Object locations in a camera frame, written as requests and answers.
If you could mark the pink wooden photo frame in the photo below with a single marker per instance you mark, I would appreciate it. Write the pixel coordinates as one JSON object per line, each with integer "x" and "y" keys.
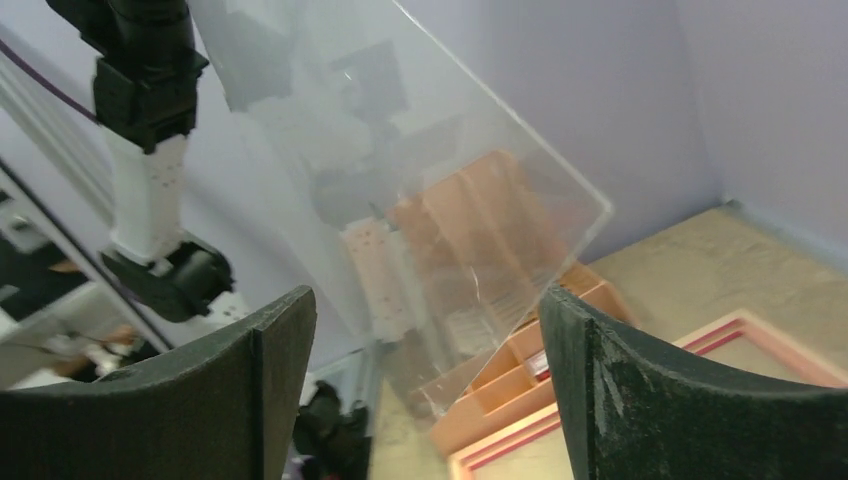
{"x": 739, "y": 342}

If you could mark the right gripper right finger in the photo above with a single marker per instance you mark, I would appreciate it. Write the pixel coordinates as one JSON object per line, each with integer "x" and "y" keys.
{"x": 633, "y": 406}

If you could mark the clear acrylic glass sheet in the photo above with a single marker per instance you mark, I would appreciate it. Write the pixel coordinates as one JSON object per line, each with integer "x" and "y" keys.
{"x": 351, "y": 107}

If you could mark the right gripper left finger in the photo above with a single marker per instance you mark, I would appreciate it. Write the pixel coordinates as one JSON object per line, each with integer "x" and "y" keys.
{"x": 220, "y": 407}

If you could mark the small red white box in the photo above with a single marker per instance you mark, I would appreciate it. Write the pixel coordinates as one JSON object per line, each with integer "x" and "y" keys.
{"x": 537, "y": 365}

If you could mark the orange plastic desk organizer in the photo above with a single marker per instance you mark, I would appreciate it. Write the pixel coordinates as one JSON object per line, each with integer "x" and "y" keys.
{"x": 523, "y": 371}

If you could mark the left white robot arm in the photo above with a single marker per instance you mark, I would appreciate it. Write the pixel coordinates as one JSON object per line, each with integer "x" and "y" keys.
{"x": 145, "y": 99}

